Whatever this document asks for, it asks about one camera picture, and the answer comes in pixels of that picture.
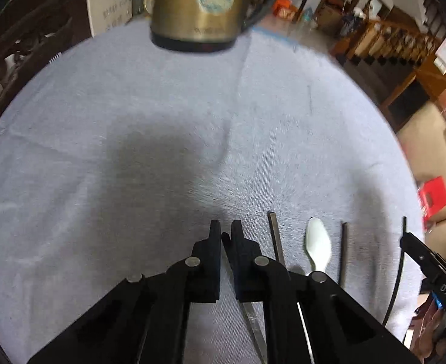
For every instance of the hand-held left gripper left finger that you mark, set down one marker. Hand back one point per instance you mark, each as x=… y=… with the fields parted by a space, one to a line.
x=215 y=261

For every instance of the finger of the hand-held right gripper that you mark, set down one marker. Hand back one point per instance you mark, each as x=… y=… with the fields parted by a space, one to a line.
x=414 y=245

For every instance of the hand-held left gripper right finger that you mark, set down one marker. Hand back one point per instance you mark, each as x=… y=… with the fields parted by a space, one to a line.
x=239 y=265

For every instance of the steel table knife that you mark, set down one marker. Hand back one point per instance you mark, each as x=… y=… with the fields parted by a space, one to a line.
x=254 y=326

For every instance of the pale metal spoon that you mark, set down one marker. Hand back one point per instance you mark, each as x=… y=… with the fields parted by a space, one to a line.
x=317 y=242

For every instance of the thin black chopstick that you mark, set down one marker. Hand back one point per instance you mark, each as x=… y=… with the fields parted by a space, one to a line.
x=397 y=273

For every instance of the flat steel utensil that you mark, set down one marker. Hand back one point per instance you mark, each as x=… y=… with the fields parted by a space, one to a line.
x=276 y=239

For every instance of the red box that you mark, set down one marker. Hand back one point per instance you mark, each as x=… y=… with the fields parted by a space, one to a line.
x=433 y=195

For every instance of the dark chopstick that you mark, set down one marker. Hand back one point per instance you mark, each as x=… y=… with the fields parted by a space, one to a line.
x=343 y=254

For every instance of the beige sofa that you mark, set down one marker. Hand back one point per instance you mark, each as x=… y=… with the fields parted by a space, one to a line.
x=424 y=148

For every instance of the grey-blue tablecloth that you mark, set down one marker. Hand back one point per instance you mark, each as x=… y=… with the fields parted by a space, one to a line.
x=132 y=121

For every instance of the wooden stair railing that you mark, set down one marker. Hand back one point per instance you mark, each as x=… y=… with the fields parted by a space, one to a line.
x=397 y=41

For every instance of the gold electric kettle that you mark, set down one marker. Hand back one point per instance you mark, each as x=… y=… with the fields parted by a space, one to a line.
x=202 y=19

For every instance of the white printed cardboard box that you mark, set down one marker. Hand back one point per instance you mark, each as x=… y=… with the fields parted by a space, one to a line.
x=111 y=3

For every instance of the dark carved wooden chair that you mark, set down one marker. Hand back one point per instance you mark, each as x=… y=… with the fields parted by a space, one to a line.
x=29 y=34

